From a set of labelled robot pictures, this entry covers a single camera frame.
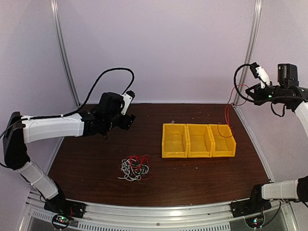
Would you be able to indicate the yellow plastic bin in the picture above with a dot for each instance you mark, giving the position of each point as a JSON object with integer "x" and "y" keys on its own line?
{"x": 201, "y": 141}
{"x": 224, "y": 142}
{"x": 175, "y": 142}

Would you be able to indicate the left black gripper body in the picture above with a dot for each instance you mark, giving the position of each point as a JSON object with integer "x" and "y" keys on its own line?
{"x": 125, "y": 124}

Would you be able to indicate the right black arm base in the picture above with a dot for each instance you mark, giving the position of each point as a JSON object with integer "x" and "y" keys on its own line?
{"x": 248, "y": 207}

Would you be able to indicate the left yellow plastic bin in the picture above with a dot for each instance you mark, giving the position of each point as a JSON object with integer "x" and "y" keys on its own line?
{"x": 175, "y": 142}

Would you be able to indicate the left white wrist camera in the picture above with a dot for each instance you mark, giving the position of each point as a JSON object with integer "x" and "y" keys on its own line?
{"x": 127, "y": 99}

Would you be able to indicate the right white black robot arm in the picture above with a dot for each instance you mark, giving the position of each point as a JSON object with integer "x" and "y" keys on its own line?
{"x": 286, "y": 95}

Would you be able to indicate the aluminium front rail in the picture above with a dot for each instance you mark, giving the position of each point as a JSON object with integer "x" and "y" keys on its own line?
{"x": 102, "y": 217}

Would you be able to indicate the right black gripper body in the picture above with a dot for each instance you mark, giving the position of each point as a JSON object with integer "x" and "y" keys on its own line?
{"x": 266, "y": 98}

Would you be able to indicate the middle yellow plastic bin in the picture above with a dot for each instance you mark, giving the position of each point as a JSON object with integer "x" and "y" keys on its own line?
{"x": 201, "y": 141}

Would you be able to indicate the left aluminium frame post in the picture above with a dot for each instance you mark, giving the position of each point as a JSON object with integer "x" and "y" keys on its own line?
{"x": 63, "y": 53}

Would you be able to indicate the right aluminium frame post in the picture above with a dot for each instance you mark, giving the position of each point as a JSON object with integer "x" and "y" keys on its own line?
{"x": 257, "y": 12}

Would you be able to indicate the left circuit board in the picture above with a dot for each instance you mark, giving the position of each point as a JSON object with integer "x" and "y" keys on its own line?
{"x": 61, "y": 222}

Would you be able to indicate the right yellow plastic bin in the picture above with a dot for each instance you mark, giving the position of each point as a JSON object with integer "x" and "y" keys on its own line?
{"x": 224, "y": 142}

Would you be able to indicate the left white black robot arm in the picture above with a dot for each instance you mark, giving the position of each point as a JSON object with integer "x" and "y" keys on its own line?
{"x": 110, "y": 112}

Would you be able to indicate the circuit board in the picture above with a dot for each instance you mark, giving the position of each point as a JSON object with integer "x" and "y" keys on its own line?
{"x": 254, "y": 222}
{"x": 61, "y": 222}

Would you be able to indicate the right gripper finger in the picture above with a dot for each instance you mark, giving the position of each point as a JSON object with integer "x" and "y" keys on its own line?
{"x": 253, "y": 90}
{"x": 252, "y": 100}

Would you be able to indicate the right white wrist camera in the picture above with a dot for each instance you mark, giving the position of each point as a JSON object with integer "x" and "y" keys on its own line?
{"x": 259, "y": 73}

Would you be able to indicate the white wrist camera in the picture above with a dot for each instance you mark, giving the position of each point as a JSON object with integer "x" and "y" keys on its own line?
{"x": 127, "y": 99}
{"x": 259, "y": 73}

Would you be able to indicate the aluminium frame post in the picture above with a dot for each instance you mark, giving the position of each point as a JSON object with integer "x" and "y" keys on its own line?
{"x": 63, "y": 53}
{"x": 257, "y": 12}

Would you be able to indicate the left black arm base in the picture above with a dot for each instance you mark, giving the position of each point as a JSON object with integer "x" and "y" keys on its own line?
{"x": 71, "y": 209}

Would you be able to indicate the right circuit board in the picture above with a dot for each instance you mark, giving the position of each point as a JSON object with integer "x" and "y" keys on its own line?
{"x": 254, "y": 222}

